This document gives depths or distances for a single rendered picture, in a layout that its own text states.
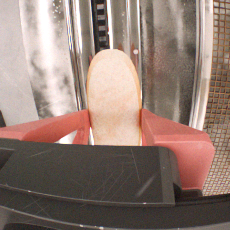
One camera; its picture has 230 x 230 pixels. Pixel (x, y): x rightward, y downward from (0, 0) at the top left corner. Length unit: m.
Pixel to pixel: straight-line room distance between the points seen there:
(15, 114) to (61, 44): 0.16
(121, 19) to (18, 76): 0.17
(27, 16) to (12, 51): 0.08
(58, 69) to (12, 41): 0.10
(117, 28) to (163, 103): 0.12
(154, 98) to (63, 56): 0.13
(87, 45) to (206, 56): 0.12
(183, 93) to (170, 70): 0.04
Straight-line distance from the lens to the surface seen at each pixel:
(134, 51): 0.20
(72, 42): 0.21
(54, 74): 0.22
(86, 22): 0.21
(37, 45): 0.22
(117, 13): 0.21
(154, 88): 0.25
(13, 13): 0.29
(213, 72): 0.19
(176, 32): 0.24
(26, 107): 0.31
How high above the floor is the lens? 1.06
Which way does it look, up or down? 62 degrees down
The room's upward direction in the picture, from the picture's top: 172 degrees counter-clockwise
